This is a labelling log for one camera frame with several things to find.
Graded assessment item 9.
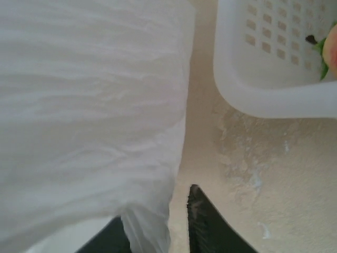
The peach fake fruit with leaves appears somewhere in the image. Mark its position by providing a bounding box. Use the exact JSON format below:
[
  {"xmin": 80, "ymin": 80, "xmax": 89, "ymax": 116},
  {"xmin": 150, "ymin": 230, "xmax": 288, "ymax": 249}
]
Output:
[{"xmin": 305, "ymin": 22, "xmax": 337, "ymax": 81}]

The white perforated plastic basket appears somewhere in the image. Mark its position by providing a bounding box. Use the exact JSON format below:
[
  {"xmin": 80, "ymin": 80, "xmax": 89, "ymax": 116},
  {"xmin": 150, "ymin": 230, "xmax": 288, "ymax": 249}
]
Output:
[{"xmin": 213, "ymin": 0, "xmax": 337, "ymax": 119}]

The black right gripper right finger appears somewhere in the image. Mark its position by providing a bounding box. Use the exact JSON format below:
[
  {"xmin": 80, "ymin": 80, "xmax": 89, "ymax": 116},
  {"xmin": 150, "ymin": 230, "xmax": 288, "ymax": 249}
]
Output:
[{"xmin": 186, "ymin": 183, "xmax": 260, "ymax": 253}]

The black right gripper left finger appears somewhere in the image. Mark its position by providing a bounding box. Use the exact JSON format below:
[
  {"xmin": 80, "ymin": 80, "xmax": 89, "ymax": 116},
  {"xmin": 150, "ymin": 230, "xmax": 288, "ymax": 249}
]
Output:
[{"xmin": 78, "ymin": 215, "xmax": 133, "ymax": 253}]

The white plastic bag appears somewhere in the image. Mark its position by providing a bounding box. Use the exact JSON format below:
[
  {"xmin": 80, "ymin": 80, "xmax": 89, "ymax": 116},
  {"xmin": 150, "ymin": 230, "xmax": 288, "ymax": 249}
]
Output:
[{"xmin": 0, "ymin": 0, "xmax": 197, "ymax": 253}]

